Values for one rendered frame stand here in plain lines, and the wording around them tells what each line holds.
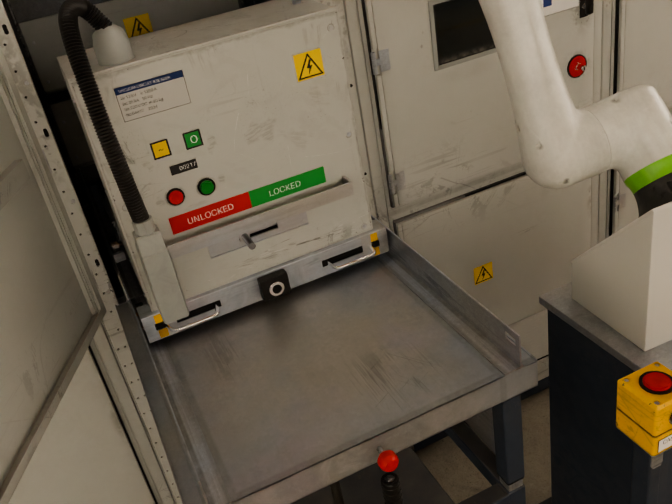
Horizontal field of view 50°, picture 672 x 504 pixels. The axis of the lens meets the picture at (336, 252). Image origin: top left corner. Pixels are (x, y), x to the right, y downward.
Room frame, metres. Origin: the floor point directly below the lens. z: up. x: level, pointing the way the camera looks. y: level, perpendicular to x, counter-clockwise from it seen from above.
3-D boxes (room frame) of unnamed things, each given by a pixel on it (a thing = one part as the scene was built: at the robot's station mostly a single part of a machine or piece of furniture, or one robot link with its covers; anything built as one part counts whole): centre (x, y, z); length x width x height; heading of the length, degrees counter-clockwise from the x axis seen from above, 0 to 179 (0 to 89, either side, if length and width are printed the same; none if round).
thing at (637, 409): (0.78, -0.43, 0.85); 0.08 x 0.08 x 0.10; 19
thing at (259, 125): (1.28, 0.14, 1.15); 0.48 x 0.01 x 0.48; 109
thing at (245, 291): (1.29, 0.15, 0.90); 0.54 x 0.05 x 0.06; 109
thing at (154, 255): (1.14, 0.32, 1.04); 0.08 x 0.05 x 0.17; 19
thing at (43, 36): (2.06, 0.41, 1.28); 0.58 x 0.02 x 0.19; 109
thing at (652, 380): (0.78, -0.43, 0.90); 0.04 x 0.04 x 0.02
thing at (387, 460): (0.82, -0.01, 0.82); 0.04 x 0.03 x 0.03; 19
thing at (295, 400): (1.16, 0.10, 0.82); 0.68 x 0.62 x 0.06; 19
